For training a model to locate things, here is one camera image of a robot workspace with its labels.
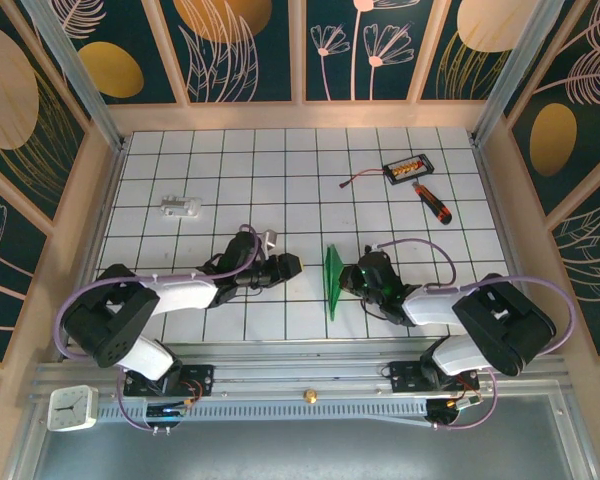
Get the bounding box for white plastic part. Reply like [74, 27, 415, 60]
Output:
[159, 193, 203, 222]

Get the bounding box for thin red cable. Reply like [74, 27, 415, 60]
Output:
[338, 167, 389, 190]

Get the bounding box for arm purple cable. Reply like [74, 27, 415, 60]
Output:
[53, 223, 269, 434]
[374, 238, 577, 432]

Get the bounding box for aluminium side rail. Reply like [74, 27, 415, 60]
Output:
[472, 137, 545, 354]
[54, 139, 130, 361]

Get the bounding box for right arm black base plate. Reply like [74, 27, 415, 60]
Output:
[389, 360, 480, 396]

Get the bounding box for white square clock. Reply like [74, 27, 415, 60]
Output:
[47, 384, 99, 434]

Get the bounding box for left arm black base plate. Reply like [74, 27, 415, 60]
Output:
[123, 363, 215, 399]

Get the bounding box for aluminium front rail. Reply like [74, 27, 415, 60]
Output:
[29, 341, 569, 401]

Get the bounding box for grey slotted cable duct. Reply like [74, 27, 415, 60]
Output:
[95, 401, 434, 424]

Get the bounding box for aluminium corner post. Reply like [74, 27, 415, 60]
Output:
[20, 0, 127, 152]
[471, 0, 565, 147]

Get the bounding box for orange black utility knife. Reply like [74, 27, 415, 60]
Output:
[412, 182, 454, 225]

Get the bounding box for black board with gold connectors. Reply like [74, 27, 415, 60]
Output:
[382, 153, 435, 186]

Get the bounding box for grey metal sheet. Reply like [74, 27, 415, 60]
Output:
[7, 394, 599, 480]

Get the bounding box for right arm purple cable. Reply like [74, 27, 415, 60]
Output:
[374, 238, 577, 432]

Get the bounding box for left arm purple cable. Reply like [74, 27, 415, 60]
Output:
[53, 223, 269, 434]

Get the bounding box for green paper sheet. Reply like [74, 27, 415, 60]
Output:
[323, 243, 347, 320]

